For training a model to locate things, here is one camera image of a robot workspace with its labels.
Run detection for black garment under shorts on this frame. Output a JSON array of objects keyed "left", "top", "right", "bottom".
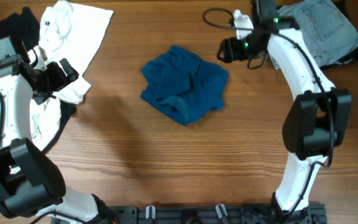
[{"left": 320, "top": 0, "right": 358, "bottom": 70}]

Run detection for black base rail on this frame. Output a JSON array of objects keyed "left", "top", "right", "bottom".
[{"left": 110, "top": 203, "right": 328, "bottom": 224}]

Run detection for light blue denim shorts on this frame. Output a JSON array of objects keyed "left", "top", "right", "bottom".
[{"left": 278, "top": 0, "right": 358, "bottom": 68}]

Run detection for right black cable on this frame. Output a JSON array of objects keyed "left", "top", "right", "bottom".
[{"left": 202, "top": 7, "right": 335, "bottom": 218}]

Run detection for white t-shirt with black print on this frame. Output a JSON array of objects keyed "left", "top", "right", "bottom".
[{"left": 0, "top": 0, "right": 114, "bottom": 156}]

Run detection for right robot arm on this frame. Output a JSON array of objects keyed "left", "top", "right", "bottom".
[{"left": 217, "top": 1, "right": 352, "bottom": 223}]

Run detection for black garment on left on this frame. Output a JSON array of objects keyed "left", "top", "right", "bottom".
[{"left": 0, "top": 7, "right": 76, "bottom": 152}]

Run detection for blue polo shirt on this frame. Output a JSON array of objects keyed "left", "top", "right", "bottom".
[{"left": 140, "top": 45, "right": 228, "bottom": 126}]

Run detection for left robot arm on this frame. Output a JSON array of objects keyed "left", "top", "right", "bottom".
[{"left": 0, "top": 37, "right": 119, "bottom": 223}]

